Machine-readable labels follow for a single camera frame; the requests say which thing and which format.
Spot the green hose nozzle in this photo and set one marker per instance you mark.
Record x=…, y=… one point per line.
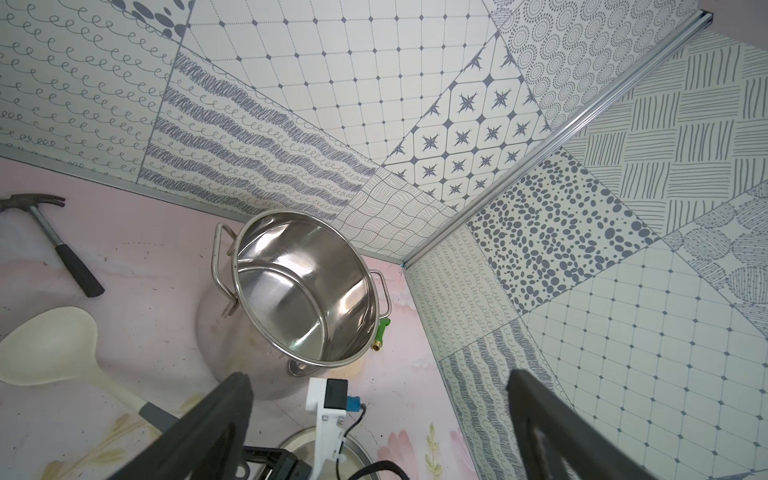
x=380, y=332

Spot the stainless steel pot lid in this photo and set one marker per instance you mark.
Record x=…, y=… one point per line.
x=302, y=445

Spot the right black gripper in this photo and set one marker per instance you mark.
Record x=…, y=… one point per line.
x=278, y=463

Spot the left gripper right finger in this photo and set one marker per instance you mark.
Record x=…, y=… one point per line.
x=553, y=439

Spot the small black hammer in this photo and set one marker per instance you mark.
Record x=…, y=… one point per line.
x=81, y=274

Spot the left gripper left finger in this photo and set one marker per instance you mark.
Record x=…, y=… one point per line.
x=206, y=443

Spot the white spoon grey handle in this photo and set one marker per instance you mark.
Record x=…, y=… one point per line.
x=60, y=344

